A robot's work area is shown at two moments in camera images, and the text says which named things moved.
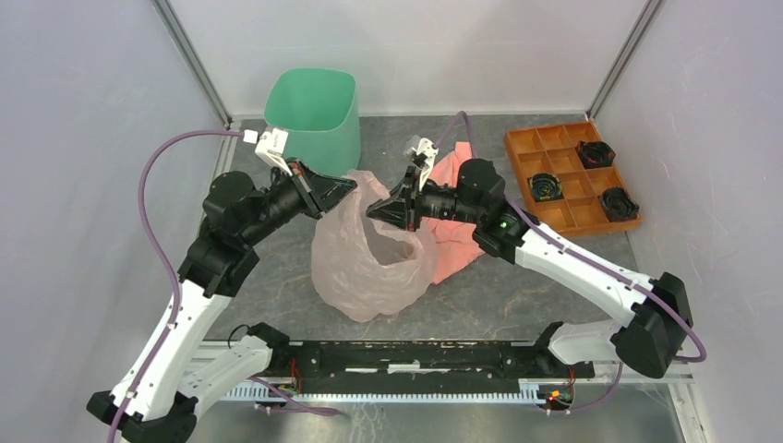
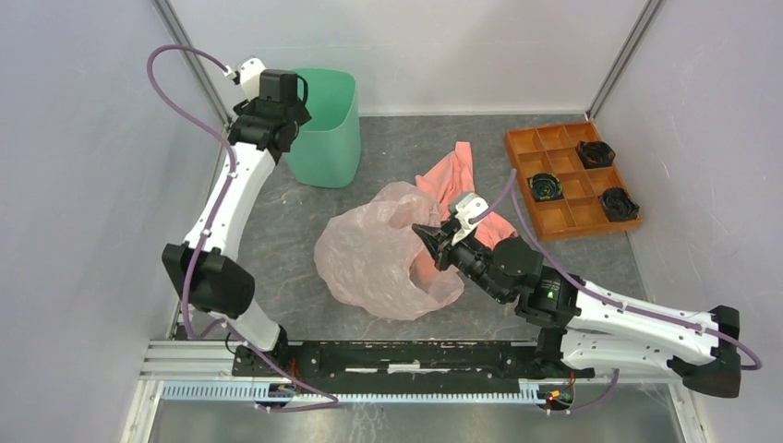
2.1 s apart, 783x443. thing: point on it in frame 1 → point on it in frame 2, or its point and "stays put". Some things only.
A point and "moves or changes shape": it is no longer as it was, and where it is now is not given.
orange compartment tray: x=556 y=188 stays put
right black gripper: x=403 y=206 → x=439 y=245
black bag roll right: x=618 y=205 stays put
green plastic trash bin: x=318 y=108 stays put
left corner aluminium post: x=174 y=28 stays put
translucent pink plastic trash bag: x=363 y=269 moves or changes shape
